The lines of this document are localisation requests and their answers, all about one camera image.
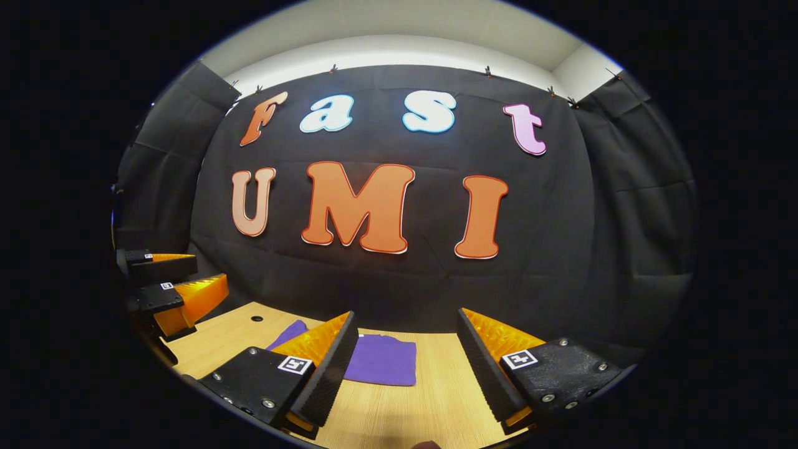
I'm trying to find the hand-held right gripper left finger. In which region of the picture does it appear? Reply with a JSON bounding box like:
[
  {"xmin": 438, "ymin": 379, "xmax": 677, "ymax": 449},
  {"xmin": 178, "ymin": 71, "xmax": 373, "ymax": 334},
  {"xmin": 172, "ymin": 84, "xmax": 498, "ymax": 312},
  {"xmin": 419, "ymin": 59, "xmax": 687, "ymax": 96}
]
[{"xmin": 198, "ymin": 311, "xmax": 360, "ymax": 440}]

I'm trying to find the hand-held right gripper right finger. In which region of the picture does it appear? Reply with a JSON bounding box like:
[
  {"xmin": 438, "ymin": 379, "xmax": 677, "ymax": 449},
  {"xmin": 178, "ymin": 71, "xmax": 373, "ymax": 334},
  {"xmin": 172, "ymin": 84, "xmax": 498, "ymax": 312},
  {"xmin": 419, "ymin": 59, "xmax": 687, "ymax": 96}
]
[{"xmin": 457, "ymin": 307, "xmax": 624, "ymax": 435}]

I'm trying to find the purple shirt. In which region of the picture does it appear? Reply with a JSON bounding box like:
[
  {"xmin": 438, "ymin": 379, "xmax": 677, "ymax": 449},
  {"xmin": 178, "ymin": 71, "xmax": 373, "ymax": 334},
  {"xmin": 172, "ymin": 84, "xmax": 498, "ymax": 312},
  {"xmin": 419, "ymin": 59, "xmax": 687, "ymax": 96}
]
[{"xmin": 266, "ymin": 319, "xmax": 417, "ymax": 387}]

